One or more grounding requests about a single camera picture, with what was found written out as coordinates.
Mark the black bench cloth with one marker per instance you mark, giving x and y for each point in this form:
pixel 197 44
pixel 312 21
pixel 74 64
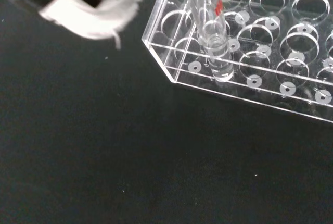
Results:
pixel 130 143

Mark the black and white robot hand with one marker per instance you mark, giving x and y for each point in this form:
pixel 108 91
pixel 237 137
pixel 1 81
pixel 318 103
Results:
pixel 104 23

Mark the clear plastic test tube rack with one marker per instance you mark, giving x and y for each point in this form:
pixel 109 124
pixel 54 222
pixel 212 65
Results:
pixel 273 60

